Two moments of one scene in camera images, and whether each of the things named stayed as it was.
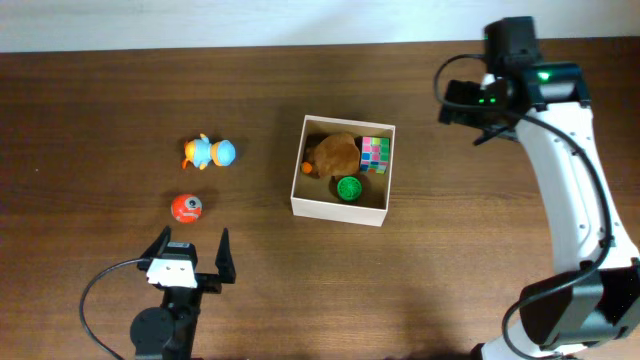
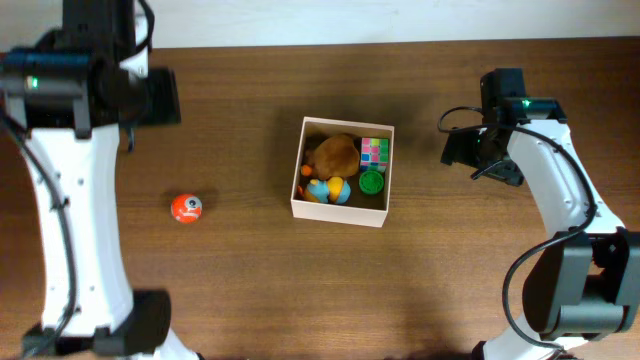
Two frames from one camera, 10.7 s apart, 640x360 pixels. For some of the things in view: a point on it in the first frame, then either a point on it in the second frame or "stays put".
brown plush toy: (333, 156) stays put
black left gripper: (213, 283) to (173, 115)
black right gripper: (465, 117) to (459, 149)
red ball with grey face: (186, 208) stays put
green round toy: (349, 188) to (371, 182)
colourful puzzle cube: (375, 155) stays put
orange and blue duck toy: (200, 151) to (334, 190)
